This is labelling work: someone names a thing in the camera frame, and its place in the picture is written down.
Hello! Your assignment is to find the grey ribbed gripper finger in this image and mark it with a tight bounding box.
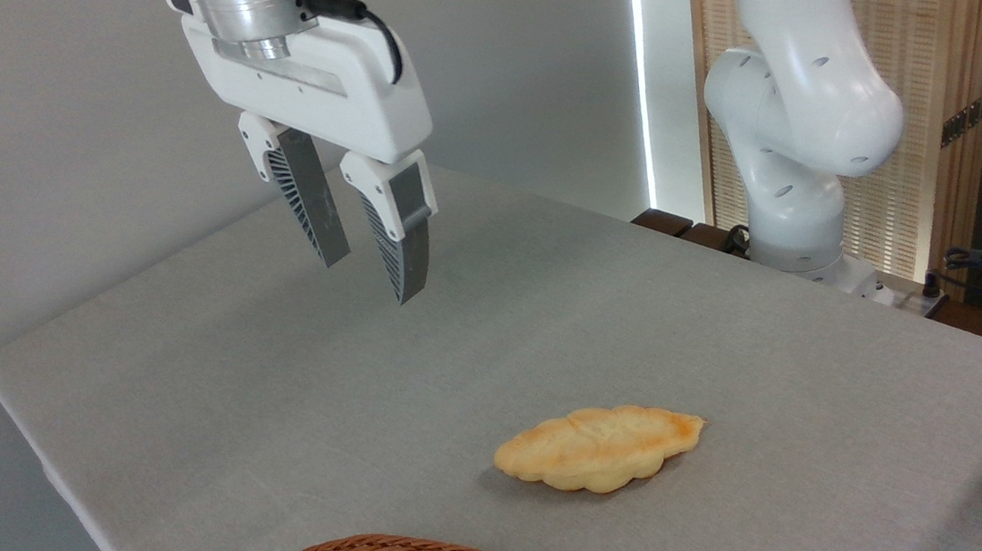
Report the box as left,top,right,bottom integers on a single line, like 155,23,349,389
338,144,448,311
236,101,353,277

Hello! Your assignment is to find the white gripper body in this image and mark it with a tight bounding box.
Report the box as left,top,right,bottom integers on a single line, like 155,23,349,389
162,0,437,186

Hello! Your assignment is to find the golden leaf-shaped bread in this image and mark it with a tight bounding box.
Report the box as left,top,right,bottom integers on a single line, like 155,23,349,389
490,396,712,505

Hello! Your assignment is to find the silver metal wrist flange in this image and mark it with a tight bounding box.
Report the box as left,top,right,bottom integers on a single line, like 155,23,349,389
191,0,351,69

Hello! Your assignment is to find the grey table cloth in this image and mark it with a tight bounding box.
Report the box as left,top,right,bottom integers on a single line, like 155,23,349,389
0,103,982,551

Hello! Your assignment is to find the white vertical light strip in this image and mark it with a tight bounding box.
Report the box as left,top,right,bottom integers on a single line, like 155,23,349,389
629,0,668,210

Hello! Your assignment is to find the white power strip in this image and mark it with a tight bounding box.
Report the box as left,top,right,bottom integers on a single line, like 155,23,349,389
885,280,955,324

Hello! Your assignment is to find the light wooden slatted screen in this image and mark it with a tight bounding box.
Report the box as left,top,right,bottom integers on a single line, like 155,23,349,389
684,0,982,308

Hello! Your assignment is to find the dark metal screen hinge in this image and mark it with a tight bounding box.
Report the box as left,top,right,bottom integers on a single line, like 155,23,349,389
936,92,982,149

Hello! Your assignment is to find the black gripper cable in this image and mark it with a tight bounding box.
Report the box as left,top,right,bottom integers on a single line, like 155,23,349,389
300,0,407,93

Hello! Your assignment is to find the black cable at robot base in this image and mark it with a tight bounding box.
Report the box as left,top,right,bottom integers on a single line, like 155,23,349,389
717,222,756,261

